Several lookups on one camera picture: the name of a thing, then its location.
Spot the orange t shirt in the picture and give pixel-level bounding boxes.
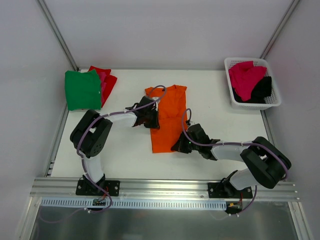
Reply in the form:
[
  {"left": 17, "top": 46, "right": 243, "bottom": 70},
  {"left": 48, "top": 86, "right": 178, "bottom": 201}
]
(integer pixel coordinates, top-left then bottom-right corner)
[{"left": 145, "top": 85, "right": 187, "bottom": 154}]

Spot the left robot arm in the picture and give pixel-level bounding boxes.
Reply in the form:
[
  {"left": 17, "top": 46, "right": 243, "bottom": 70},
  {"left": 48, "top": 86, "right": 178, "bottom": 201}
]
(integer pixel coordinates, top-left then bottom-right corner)
[{"left": 70, "top": 96, "right": 161, "bottom": 195}]

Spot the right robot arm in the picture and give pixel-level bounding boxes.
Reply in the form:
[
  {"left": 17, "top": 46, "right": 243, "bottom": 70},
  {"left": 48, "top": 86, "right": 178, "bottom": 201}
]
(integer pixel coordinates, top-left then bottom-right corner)
[{"left": 171, "top": 124, "right": 292, "bottom": 198}]

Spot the red folded t shirt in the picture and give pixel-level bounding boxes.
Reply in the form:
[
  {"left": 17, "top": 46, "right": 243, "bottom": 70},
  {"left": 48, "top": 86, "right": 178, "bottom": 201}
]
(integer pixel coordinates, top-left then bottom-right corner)
[{"left": 89, "top": 66, "right": 118, "bottom": 108}]

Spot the pink folded t shirt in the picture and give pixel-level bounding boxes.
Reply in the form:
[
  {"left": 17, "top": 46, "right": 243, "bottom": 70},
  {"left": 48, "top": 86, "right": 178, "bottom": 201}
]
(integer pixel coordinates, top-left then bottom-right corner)
[{"left": 98, "top": 72, "right": 107, "bottom": 106}]

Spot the green folded t shirt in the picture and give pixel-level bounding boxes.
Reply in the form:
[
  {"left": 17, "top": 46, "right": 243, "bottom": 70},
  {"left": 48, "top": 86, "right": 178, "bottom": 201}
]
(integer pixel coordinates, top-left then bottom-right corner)
[{"left": 64, "top": 70, "right": 102, "bottom": 111}]

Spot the white plastic basket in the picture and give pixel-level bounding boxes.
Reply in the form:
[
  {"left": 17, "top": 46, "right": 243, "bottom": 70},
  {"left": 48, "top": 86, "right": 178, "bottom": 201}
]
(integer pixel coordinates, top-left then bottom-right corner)
[{"left": 224, "top": 57, "right": 282, "bottom": 111}]

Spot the magenta t shirt in basket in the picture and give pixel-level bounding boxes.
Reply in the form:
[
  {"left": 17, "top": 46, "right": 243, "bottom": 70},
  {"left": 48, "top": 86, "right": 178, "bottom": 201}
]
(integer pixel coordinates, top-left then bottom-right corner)
[{"left": 228, "top": 61, "right": 267, "bottom": 101}]

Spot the black t shirt in basket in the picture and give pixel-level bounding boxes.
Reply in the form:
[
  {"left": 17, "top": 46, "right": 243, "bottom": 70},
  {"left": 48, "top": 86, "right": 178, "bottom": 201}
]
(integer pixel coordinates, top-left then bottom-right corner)
[{"left": 232, "top": 76, "right": 272, "bottom": 104}]

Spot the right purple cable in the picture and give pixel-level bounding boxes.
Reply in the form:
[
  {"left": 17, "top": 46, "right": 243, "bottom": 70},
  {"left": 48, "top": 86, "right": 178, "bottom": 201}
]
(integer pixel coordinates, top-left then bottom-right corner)
[{"left": 181, "top": 108, "right": 290, "bottom": 221}]

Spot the purple cable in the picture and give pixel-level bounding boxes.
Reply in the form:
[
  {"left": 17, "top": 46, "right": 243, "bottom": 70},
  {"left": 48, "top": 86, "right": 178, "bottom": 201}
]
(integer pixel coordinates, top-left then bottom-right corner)
[
  {"left": 37, "top": 84, "right": 168, "bottom": 223},
  {"left": 181, "top": 108, "right": 290, "bottom": 221}
]

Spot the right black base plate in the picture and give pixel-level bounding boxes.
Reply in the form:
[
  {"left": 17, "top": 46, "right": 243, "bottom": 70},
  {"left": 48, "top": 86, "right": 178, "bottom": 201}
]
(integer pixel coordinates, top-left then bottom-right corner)
[{"left": 207, "top": 182, "right": 253, "bottom": 199}]

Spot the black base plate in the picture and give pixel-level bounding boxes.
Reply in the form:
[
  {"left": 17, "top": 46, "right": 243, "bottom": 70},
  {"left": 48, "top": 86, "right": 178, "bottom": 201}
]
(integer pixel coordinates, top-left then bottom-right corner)
[
  {"left": 75, "top": 177, "right": 121, "bottom": 197},
  {"left": 207, "top": 182, "right": 253, "bottom": 199}
]

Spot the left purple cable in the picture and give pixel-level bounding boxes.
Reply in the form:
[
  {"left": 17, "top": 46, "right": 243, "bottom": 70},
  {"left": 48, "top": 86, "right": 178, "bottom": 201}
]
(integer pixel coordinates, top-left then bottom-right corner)
[{"left": 37, "top": 84, "right": 168, "bottom": 223}]

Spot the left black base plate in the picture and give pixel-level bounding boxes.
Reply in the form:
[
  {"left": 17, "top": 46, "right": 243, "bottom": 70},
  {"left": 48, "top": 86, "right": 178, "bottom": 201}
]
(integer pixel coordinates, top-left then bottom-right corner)
[{"left": 75, "top": 177, "right": 121, "bottom": 197}]

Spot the white slotted cable duct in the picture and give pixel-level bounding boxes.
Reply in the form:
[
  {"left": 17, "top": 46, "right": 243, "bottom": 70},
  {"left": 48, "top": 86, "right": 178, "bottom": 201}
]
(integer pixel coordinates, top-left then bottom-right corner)
[{"left": 40, "top": 197, "right": 227, "bottom": 211}]

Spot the aluminium mounting rail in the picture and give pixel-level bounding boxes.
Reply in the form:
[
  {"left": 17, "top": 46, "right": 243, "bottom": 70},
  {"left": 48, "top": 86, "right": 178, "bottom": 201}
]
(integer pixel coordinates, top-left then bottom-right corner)
[{"left": 30, "top": 177, "right": 300, "bottom": 202}]

